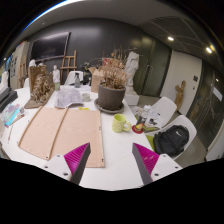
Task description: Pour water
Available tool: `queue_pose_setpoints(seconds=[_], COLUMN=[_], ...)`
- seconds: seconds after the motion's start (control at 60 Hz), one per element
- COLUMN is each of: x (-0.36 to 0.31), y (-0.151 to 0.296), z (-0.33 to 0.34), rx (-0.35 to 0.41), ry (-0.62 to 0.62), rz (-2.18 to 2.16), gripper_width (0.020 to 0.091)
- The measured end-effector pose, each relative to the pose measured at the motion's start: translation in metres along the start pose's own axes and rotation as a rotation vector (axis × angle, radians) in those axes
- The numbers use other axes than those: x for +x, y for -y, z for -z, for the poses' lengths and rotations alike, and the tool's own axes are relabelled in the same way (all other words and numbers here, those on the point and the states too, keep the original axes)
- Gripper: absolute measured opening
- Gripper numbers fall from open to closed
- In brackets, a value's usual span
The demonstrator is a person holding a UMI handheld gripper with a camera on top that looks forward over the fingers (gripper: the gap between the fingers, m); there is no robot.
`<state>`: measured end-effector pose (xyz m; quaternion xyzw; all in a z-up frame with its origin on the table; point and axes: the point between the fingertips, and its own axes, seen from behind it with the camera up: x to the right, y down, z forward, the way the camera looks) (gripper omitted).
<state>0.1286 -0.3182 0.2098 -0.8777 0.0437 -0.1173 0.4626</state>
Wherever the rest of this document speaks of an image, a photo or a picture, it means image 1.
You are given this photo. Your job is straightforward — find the papers on chair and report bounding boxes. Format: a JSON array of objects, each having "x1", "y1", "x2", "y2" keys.
[{"x1": 133, "y1": 105, "x2": 164, "y2": 129}]

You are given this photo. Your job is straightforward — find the small white cup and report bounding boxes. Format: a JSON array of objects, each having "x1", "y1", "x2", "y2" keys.
[{"x1": 81, "y1": 92, "x2": 91, "y2": 103}]

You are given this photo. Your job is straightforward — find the cardboard box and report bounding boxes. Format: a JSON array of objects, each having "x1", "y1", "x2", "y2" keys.
[{"x1": 89, "y1": 66, "x2": 106, "y2": 94}]

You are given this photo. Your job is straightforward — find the colourful book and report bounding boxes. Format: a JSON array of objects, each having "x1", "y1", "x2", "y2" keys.
[{"x1": 0, "y1": 103, "x2": 22, "y2": 127}]

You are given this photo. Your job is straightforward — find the large white robed statue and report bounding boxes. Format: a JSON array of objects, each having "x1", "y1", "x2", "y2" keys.
[{"x1": 123, "y1": 50, "x2": 141, "y2": 96}]

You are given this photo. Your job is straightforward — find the grey plant saucer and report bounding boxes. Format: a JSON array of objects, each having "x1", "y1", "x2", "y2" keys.
[{"x1": 93, "y1": 97, "x2": 125, "y2": 115}]

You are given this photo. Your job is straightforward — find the black backpack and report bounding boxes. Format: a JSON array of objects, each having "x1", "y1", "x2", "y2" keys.
[{"x1": 153, "y1": 124, "x2": 190, "y2": 158}]

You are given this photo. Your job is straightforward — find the white cabinet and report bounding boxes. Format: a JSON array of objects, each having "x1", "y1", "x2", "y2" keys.
[{"x1": 9, "y1": 40, "x2": 31, "y2": 90}]

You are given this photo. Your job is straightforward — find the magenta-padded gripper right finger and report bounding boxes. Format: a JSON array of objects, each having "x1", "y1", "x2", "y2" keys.
[{"x1": 131, "y1": 142, "x2": 184, "y2": 186}]

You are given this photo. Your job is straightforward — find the white chair with green cushion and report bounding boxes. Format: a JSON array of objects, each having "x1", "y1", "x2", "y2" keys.
[{"x1": 146, "y1": 114, "x2": 198, "y2": 161}]

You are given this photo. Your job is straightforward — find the grey spray bottle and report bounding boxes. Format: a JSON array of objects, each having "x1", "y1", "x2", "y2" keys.
[{"x1": 73, "y1": 72, "x2": 82, "y2": 89}]

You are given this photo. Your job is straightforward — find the red box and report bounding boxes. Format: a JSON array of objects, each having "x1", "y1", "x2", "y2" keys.
[{"x1": 101, "y1": 57, "x2": 118, "y2": 69}]

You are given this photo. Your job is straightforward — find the plain white chair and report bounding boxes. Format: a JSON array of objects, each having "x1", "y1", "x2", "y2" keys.
[{"x1": 63, "y1": 70, "x2": 84, "y2": 87}]

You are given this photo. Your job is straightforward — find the black wall screen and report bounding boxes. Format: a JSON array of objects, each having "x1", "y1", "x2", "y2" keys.
[{"x1": 29, "y1": 31, "x2": 72, "y2": 63}]

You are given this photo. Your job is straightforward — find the dark pot with dried plant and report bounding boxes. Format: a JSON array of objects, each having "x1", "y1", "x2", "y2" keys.
[{"x1": 97, "y1": 46, "x2": 134, "y2": 112}]

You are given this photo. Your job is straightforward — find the light wooden panel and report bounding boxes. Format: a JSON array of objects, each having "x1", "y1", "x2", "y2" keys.
[{"x1": 17, "y1": 105, "x2": 106, "y2": 169}]

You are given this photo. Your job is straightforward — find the flat round red coaster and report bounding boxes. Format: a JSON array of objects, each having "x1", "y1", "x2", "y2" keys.
[{"x1": 131, "y1": 123, "x2": 145, "y2": 135}]

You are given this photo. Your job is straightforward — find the yellow-green mug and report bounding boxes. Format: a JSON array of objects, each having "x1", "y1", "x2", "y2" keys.
[{"x1": 111, "y1": 113, "x2": 133, "y2": 134}]

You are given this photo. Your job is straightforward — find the white statue pedestal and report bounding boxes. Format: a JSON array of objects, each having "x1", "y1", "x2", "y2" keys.
[{"x1": 123, "y1": 93, "x2": 140, "y2": 107}]

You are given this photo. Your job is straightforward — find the long ceiling strip light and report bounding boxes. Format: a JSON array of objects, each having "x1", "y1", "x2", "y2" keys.
[{"x1": 21, "y1": 0, "x2": 84, "y2": 33}]

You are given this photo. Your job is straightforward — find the wooden easel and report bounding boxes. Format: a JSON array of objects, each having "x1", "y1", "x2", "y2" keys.
[{"x1": 59, "y1": 49, "x2": 78, "y2": 84}]

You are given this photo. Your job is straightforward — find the black flat boxes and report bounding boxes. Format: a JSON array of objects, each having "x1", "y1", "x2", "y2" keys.
[{"x1": 0, "y1": 87, "x2": 19, "y2": 113}]

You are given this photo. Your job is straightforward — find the small white standing figure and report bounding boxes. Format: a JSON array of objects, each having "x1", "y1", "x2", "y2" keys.
[{"x1": 52, "y1": 64, "x2": 62, "y2": 84}]

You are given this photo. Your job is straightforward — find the pencil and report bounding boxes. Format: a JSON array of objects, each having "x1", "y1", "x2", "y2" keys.
[{"x1": 7, "y1": 123, "x2": 15, "y2": 144}]

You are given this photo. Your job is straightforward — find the newspaper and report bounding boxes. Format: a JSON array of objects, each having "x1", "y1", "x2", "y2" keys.
[{"x1": 53, "y1": 86, "x2": 84, "y2": 110}]

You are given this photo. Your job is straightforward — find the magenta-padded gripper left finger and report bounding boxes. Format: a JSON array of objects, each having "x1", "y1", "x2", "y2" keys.
[{"x1": 42, "y1": 142, "x2": 92, "y2": 186}]

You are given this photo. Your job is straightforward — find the wooden wall figure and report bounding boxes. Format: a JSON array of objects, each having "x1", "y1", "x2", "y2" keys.
[{"x1": 174, "y1": 79, "x2": 187, "y2": 111}]

